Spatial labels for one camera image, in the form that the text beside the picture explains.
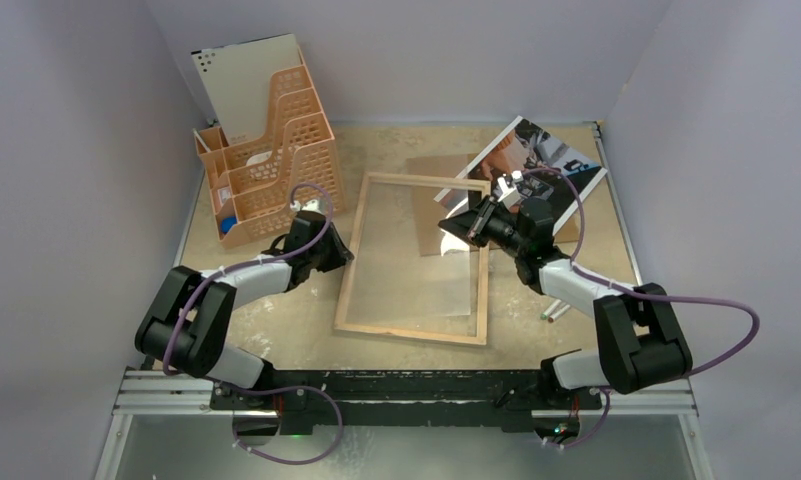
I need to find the red capped marker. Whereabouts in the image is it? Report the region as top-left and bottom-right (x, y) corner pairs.
(547, 304), (571, 323)

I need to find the printed photo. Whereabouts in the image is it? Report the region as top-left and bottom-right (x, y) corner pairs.
(457, 116), (607, 243)

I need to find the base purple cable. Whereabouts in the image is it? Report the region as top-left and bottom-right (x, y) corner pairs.
(542, 387), (612, 452)
(231, 386), (345, 466)

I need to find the aluminium table frame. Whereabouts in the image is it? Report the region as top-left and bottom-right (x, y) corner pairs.
(96, 144), (710, 479)

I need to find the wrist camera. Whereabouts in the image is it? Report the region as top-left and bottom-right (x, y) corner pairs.
(289, 198), (324, 215)
(497, 170), (523, 209)

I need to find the brown cardboard backing board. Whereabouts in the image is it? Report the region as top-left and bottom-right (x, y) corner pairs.
(406, 152), (574, 256)

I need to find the beige perforated folder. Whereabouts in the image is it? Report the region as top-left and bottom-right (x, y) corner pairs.
(191, 34), (302, 144)

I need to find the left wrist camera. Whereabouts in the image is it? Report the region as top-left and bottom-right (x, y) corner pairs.
(289, 198), (324, 215)

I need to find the white wooden picture frame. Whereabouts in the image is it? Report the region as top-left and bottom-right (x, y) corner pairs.
(334, 172), (491, 346)

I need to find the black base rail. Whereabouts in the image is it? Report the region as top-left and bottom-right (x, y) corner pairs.
(208, 362), (601, 435)

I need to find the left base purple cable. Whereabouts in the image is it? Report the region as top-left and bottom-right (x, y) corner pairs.
(231, 386), (345, 466)

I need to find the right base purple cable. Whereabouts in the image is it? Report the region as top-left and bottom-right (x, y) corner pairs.
(542, 387), (612, 452)

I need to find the orange plastic file organizer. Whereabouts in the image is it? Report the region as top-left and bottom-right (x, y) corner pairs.
(194, 60), (345, 249)

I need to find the clear acrylic sheet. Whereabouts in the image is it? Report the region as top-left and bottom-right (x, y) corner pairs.
(339, 173), (489, 325)

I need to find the green capped marker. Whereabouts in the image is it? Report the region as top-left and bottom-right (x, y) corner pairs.
(540, 300), (562, 322)

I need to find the blue object in organizer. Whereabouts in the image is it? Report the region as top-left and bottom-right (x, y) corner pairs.
(219, 216), (238, 235)

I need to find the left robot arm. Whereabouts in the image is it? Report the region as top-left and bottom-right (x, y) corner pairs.
(134, 211), (354, 409)

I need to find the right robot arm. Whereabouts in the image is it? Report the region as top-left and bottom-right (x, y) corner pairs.
(438, 196), (693, 407)

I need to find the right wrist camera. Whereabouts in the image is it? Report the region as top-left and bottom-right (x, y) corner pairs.
(497, 170), (523, 209)

